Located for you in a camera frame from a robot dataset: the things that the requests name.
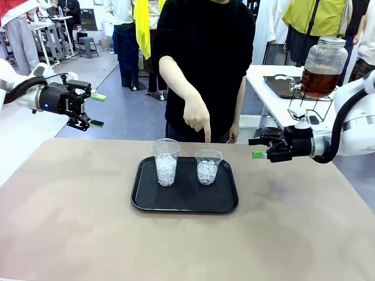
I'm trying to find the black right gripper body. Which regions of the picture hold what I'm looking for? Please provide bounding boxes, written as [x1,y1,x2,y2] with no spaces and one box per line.
[284,126,315,160]

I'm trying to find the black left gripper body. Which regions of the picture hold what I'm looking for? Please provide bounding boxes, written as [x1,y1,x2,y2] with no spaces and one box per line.
[37,83,88,116]

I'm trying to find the short clear plastic cup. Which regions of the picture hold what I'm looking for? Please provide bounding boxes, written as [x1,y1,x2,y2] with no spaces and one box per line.
[195,148,223,186]

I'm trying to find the glass drink dispenser jar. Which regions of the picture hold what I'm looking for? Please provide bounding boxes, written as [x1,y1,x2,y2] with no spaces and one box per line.
[289,37,349,99]

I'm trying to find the tall clear plastic cup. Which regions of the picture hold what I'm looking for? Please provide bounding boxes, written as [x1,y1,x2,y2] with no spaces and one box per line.
[151,138,182,187]

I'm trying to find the person's left forearm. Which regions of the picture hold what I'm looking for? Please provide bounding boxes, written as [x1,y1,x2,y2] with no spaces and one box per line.
[231,74,247,126]

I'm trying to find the person's right forearm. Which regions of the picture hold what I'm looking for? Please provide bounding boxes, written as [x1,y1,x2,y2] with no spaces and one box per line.
[159,54,206,106]

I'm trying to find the person's left hand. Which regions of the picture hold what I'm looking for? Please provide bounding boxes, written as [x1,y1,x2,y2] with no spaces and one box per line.
[228,123,240,144]

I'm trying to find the person's right hand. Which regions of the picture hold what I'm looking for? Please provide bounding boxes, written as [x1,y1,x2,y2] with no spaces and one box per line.
[183,95,212,145]

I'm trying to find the dark round bucket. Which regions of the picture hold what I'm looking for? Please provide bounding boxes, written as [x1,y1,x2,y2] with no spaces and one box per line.
[260,116,284,137]

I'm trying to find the white plastic bin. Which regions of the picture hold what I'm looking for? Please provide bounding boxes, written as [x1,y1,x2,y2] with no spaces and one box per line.
[240,115,266,138]

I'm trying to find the grey step stool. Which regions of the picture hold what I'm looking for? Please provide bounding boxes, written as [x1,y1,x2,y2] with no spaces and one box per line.
[77,37,100,59]

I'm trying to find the white side table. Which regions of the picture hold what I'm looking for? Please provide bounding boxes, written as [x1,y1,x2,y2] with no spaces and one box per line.
[245,64,352,132]

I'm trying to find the dark brown serving tray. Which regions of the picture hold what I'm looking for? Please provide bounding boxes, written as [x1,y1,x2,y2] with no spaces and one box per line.
[262,73,304,100]

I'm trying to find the white box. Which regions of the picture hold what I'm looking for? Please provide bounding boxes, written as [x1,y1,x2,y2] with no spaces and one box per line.
[101,20,115,49]

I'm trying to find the mannequin with blue cloth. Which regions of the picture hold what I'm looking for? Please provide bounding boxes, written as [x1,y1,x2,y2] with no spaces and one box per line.
[104,0,141,91]

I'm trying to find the person in grey trousers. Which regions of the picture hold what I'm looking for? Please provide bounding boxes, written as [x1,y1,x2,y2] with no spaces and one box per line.
[0,0,40,77]

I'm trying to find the white standing desk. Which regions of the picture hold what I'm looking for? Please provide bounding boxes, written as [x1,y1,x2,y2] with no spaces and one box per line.
[28,15,76,68]

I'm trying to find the mannequin with brown skirt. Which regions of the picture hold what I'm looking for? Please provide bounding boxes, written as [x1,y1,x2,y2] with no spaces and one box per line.
[133,0,168,102]

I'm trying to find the seated person in black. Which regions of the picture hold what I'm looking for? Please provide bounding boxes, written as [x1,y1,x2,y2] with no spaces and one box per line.
[57,0,81,33]

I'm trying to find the yellow hanging scarf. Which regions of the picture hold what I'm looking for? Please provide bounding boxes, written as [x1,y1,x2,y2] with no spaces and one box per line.
[134,0,152,61]

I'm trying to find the black plastic serving tray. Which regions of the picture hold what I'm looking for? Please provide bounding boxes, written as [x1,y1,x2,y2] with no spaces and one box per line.
[130,156,240,216]

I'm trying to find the white hanging robe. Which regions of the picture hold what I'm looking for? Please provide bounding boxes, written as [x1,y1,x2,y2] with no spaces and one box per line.
[252,0,287,66]

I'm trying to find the person in black sweater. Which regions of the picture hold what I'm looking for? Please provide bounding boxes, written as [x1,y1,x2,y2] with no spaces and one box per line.
[152,0,256,144]

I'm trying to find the person in camouflage shorts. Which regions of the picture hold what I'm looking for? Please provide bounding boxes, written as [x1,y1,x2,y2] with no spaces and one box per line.
[348,0,375,88]

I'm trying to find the yellow-green jacket mannequin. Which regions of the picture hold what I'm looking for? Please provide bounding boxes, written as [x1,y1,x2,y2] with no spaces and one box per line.
[282,0,352,67]

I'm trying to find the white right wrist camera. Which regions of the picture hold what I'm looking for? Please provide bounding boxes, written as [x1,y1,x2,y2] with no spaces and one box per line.
[288,107,321,130]

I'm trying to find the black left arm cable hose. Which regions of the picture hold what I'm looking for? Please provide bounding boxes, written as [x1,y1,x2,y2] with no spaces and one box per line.
[2,77,49,105]

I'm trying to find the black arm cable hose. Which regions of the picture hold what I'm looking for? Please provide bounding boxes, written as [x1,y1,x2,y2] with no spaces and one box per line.
[2,77,49,105]
[311,87,369,164]

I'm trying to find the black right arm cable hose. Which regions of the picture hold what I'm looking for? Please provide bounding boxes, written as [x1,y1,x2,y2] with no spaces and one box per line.
[311,87,369,164]

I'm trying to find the black wire dispenser stand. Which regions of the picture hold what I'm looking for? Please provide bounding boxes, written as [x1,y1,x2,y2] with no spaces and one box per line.
[288,87,338,123]

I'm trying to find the dark wall board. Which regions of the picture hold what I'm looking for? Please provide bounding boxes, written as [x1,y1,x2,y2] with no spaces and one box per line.
[79,8,98,32]

